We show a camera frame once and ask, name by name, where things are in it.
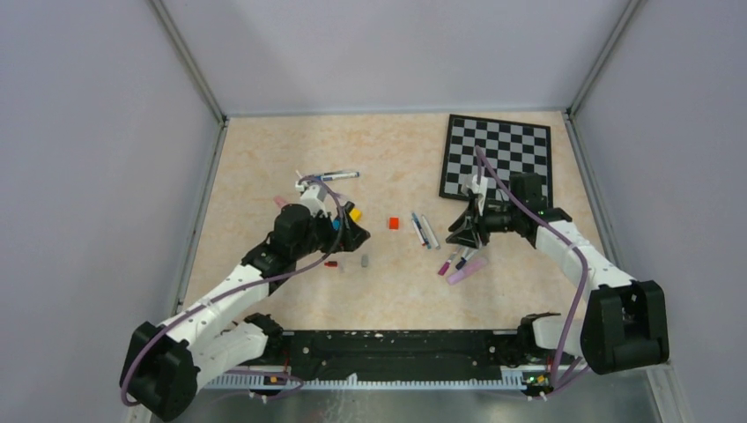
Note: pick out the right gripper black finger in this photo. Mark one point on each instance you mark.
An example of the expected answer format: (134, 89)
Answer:
(465, 239)
(464, 225)

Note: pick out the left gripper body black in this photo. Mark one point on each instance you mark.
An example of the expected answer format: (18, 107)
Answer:
(328, 239)

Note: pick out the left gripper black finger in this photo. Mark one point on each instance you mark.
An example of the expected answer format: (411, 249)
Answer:
(352, 242)
(353, 231)

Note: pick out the blue teal pen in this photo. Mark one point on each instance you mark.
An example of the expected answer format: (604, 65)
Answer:
(421, 231)

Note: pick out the pink highlighter pen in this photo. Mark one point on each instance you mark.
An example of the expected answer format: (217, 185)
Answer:
(466, 271)

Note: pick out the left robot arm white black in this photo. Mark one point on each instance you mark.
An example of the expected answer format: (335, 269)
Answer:
(167, 364)

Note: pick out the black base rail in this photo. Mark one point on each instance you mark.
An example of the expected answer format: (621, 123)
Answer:
(401, 355)

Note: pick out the blue clear pen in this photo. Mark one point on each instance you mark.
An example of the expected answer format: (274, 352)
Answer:
(338, 175)

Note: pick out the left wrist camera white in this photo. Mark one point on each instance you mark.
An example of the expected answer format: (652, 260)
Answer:
(313, 196)

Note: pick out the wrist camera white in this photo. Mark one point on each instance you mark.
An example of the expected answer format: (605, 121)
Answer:
(313, 196)
(475, 188)

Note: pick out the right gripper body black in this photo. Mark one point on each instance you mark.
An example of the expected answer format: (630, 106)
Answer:
(483, 226)

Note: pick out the black white checkerboard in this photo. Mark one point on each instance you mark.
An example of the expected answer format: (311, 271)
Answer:
(510, 147)

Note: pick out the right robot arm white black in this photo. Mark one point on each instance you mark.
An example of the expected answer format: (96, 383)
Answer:
(616, 322)

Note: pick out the yellow block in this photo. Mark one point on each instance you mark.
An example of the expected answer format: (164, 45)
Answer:
(353, 212)

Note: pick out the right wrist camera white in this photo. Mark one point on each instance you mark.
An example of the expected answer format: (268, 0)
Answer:
(475, 188)

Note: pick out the white cable duct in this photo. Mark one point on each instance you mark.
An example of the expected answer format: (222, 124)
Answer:
(509, 380)

